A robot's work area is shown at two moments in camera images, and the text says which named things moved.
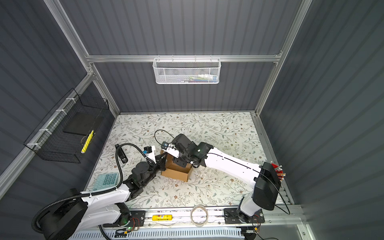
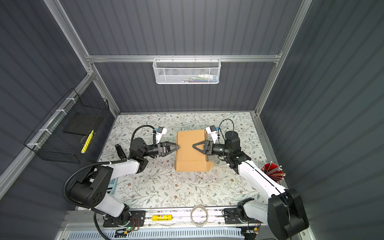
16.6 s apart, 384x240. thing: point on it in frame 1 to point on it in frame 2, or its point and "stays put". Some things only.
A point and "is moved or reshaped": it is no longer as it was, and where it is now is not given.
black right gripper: [178, 161] to [203, 151]
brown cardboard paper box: [175, 171] is moved or reshaped
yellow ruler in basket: [87, 141] stays put
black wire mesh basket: [65, 134] stays put
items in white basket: [201, 78] stays put
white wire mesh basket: [186, 71] stays put
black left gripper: [160, 162] to [175, 148]
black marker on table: [121, 154] stays put
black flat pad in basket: [84, 123] stays put
